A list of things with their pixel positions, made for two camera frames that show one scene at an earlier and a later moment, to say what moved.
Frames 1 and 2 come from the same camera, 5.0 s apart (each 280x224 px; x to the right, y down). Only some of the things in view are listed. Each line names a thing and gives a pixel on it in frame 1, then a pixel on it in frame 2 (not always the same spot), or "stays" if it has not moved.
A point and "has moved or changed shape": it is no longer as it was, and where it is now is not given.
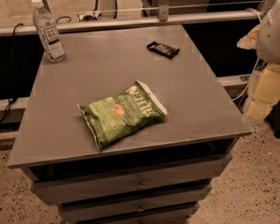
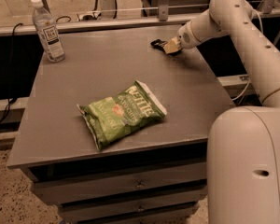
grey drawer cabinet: (160, 174) stays
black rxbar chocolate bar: (164, 50) has moved or changed shape
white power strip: (95, 16) stays
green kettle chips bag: (113, 118) stays
